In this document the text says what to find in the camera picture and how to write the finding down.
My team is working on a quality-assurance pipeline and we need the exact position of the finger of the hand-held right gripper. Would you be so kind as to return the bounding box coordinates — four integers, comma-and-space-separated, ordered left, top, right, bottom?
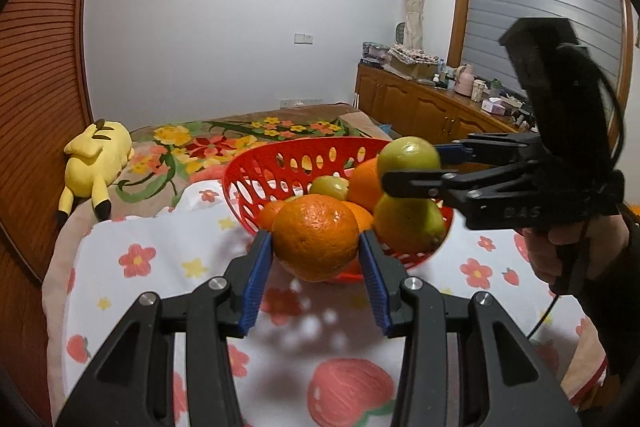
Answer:
434, 132, 543, 168
381, 159, 546, 208

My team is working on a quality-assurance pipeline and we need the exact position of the medium orange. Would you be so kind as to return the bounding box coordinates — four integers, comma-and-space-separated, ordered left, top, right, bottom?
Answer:
346, 157, 386, 212

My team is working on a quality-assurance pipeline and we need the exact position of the large green fruit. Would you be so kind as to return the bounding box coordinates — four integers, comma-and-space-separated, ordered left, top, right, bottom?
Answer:
376, 136, 442, 182

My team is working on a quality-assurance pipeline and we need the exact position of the small green fruit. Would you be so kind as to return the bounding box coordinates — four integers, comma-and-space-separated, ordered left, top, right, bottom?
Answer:
310, 175, 350, 202

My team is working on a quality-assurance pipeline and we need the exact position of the wooden cabinet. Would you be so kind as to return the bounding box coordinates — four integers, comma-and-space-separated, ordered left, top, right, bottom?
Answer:
355, 62, 538, 145

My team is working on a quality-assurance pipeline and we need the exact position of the red plastic basket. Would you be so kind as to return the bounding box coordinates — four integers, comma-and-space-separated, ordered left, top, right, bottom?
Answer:
222, 137, 455, 283

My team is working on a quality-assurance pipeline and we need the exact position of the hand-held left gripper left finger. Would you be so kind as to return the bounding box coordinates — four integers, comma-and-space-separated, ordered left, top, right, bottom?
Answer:
55, 229, 275, 427

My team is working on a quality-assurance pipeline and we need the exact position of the large orange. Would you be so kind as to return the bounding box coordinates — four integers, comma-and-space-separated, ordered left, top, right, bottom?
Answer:
271, 195, 361, 283

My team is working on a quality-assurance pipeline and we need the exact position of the person's right hand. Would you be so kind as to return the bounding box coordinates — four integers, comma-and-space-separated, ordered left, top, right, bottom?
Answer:
520, 212, 631, 288

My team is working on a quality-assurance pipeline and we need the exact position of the green lime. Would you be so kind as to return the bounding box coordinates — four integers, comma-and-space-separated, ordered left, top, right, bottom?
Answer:
373, 194, 447, 255

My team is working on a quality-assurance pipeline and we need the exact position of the pink kettle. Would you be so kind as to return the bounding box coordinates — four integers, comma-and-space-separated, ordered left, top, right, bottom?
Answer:
454, 64, 476, 96

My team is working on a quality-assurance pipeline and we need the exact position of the flat cardboard box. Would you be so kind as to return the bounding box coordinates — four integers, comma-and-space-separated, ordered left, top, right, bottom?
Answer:
340, 107, 388, 140

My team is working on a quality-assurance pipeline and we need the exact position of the plastic bag of fabrics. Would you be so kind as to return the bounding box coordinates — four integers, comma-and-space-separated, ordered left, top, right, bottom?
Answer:
361, 41, 393, 66

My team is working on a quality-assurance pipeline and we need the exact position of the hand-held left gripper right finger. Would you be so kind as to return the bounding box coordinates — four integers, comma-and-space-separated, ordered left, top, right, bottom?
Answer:
357, 229, 583, 427

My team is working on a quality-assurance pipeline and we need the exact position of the white floral towel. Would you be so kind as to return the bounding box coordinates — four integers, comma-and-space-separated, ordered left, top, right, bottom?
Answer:
62, 179, 608, 427

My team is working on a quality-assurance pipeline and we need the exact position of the mandarin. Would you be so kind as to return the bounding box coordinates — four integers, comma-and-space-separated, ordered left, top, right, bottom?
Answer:
345, 201, 376, 233
257, 200, 288, 232

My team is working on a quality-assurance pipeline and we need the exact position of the cardboard box of floral cloth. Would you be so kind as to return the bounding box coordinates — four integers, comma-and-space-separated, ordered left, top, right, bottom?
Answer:
387, 44, 443, 80

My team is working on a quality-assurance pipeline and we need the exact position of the wooden louvered wardrobe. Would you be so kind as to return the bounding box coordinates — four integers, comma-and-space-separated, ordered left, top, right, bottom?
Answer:
0, 0, 108, 228

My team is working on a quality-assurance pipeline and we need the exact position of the person's right forearm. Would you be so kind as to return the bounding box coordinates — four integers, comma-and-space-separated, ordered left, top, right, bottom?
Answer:
580, 207, 640, 388

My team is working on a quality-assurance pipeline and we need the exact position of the yellow plush toy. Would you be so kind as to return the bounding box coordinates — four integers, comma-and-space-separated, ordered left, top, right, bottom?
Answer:
56, 119, 135, 228

